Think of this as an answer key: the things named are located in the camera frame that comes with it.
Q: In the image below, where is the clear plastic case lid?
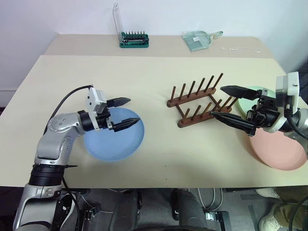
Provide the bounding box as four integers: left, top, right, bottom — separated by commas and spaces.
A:
112, 2, 124, 41

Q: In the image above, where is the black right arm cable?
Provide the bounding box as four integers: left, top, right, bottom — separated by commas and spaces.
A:
286, 104, 308, 141

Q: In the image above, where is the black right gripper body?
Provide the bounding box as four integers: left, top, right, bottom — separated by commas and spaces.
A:
245, 89, 282, 129

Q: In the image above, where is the grey floor cable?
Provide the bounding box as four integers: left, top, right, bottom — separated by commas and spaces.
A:
196, 187, 223, 210

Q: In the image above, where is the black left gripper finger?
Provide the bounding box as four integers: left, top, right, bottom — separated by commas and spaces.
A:
112, 117, 141, 133
106, 97, 132, 108

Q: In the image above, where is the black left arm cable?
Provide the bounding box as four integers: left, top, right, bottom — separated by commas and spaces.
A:
43, 84, 94, 135

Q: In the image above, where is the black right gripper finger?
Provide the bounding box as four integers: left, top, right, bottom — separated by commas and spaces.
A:
220, 85, 261, 101
210, 111, 257, 137

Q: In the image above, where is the person's khaki trouser leg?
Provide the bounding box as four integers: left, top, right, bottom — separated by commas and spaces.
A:
269, 186, 308, 231

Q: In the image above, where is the clear green dustpan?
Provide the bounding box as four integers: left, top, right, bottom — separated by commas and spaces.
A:
181, 30, 224, 52

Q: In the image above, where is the clear plastic strip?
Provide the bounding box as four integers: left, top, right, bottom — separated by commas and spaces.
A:
219, 46, 262, 54

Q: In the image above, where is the green screwdriver bit set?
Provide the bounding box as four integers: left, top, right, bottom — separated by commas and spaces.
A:
118, 30, 150, 48

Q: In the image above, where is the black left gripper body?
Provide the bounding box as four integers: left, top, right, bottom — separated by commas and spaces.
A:
96, 107, 115, 131

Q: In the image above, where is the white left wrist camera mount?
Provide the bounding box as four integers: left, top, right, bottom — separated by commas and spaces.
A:
85, 87, 107, 132

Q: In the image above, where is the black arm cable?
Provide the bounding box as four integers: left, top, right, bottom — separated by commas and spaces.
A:
286, 104, 308, 141
43, 84, 94, 135

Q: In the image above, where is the blue plate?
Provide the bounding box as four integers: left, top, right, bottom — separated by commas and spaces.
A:
83, 107, 145, 162

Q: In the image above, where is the red plate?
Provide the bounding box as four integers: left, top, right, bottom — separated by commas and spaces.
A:
248, 127, 308, 171

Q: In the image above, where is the wooden dish rack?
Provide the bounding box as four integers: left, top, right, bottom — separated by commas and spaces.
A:
167, 72, 239, 128

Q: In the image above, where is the white sneaker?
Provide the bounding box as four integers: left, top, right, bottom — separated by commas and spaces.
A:
255, 187, 281, 199
258, 211, 283, 231

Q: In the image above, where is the green plate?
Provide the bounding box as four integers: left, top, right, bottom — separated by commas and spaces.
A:
237, 86, 277, 119

